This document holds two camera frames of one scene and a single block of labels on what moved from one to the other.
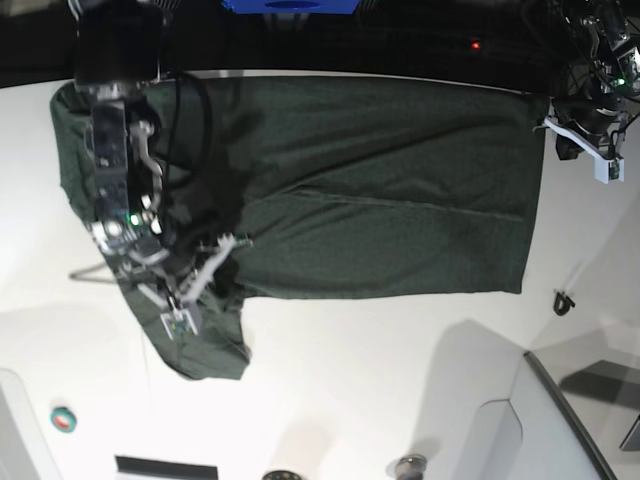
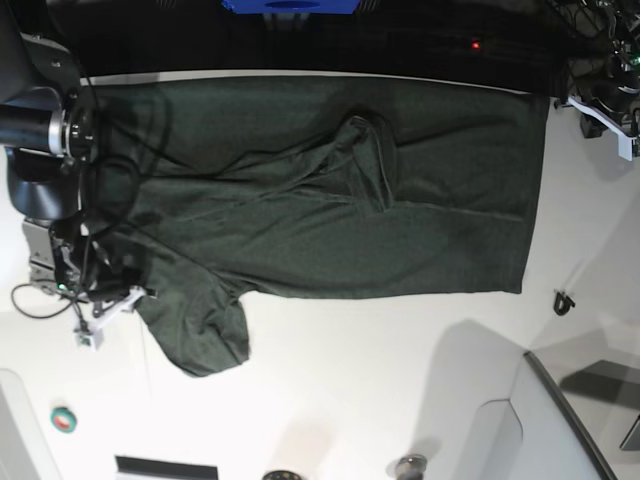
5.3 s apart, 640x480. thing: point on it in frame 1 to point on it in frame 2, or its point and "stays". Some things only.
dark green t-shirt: (341, 188) stays
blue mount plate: (293, 7) stays
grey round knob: (411, 467) stays
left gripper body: (177, 272) to (114, 291)
